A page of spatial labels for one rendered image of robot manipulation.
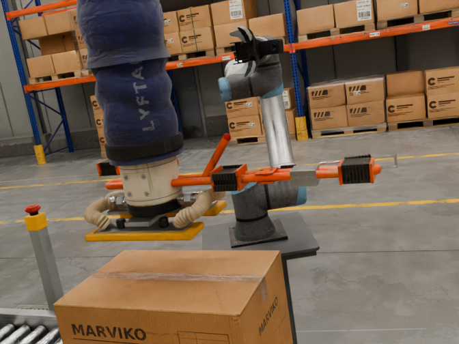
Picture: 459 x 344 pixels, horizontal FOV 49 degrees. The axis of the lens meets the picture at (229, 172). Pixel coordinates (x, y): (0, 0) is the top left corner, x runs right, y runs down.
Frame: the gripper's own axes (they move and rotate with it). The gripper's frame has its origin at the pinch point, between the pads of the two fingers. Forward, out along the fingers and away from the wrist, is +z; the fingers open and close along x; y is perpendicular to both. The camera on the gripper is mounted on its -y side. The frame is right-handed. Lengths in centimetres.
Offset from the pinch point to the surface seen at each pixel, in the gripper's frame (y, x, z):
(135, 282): 36, -64, 28
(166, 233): 17, -44, 36
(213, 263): 16, -64, 13
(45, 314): 110, -99, -7
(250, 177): -5.0, -33.1, 25.4
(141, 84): 19.9, -4.4, 30.0
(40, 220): 118, -61, -26
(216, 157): 4.7, -27.1, 23.5
